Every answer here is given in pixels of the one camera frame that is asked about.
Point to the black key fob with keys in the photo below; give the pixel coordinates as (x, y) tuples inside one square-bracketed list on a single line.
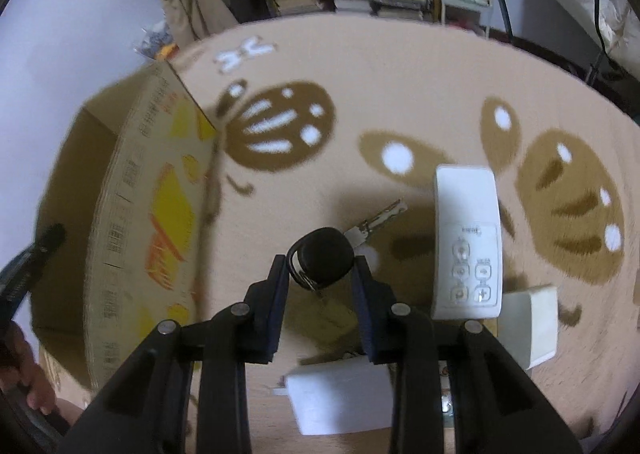
[(322, 254)]

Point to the person's left hand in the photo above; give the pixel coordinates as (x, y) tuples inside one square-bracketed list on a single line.
[(25, 364)]

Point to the small white remote control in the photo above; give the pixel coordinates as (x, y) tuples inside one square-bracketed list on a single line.
[(465, 199)]

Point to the large white charger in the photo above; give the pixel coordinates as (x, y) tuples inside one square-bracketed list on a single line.
[(340, 394)]

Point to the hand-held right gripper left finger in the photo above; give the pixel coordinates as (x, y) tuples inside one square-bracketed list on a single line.
[(277, 314)]

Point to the clear cartoon earbud case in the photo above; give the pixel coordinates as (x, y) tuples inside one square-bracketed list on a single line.
[(445, 373)]

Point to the cardboard box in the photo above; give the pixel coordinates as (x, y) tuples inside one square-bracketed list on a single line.
[(130, 214)]

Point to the beige coat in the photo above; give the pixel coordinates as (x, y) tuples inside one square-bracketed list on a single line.
[(195, 3)]

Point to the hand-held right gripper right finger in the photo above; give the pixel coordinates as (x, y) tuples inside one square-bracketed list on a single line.
[(367, 319)]

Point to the bag of plush toys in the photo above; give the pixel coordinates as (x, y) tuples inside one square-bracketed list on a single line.
[(155, 41)]

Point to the small white charger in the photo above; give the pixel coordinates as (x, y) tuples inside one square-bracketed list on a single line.
[(530, 329)]

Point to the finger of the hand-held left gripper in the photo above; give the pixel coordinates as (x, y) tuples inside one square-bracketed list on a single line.
[(30, 266)]

